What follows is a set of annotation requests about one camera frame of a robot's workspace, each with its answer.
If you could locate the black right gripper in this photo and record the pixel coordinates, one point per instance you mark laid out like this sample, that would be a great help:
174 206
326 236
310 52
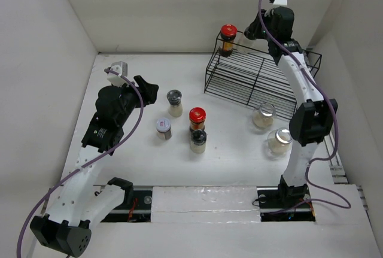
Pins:
267 14

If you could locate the black knob cap salt bottle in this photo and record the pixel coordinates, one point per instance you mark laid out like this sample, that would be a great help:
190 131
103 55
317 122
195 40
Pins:
198 140

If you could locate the orange label jar red lid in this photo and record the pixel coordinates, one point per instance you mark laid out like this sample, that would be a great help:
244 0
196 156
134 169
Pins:
197 117

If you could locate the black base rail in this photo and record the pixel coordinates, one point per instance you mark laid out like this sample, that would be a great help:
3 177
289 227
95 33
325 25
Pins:
203 204

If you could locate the round glass jar metal rim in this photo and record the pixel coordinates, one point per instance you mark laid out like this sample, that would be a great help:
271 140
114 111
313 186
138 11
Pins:
264 116

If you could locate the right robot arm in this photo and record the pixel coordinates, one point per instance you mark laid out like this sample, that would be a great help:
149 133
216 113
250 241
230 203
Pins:
314 116

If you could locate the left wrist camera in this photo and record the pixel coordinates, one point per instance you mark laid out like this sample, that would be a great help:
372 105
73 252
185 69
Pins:
115 72

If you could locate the dark sauce jar red lid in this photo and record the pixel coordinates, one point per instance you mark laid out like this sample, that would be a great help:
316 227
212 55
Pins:
228 34

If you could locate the black wire rack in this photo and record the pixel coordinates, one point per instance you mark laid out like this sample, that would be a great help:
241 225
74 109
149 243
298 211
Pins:
249 78

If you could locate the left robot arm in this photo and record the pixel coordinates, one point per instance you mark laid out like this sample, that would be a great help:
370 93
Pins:
67 225

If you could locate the black pump cap salt bottle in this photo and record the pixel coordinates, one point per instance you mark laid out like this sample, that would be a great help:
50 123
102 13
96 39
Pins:
245 45

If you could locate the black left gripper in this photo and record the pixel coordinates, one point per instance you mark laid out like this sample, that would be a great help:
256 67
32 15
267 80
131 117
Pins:
148 90

